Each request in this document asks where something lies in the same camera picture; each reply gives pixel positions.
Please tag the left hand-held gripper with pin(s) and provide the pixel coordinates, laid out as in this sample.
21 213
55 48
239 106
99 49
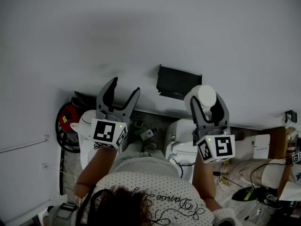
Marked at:
104 132

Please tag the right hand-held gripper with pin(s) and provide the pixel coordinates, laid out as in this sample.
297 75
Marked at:
222 147

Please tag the white toilet paper roll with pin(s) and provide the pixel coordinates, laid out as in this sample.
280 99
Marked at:
287 123
207 95

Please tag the person's left forearm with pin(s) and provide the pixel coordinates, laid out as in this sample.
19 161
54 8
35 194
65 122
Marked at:
96 168

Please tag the person's right forearm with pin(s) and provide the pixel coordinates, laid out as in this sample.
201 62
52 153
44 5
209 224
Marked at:
203 178

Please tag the small green box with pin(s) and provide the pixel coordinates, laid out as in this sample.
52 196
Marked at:
138 124

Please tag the beige trousers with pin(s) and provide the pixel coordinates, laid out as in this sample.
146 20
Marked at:
131 149

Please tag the brown cardboard box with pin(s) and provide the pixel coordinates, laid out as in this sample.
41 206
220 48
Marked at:
277 142

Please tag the dotted white shirt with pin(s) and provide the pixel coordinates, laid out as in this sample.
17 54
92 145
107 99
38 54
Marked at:
152 185

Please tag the black wall paper holder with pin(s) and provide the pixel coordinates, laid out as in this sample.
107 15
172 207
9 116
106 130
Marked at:
176 81
291 115

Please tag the white wall socket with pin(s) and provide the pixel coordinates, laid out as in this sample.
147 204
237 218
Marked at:
44 167

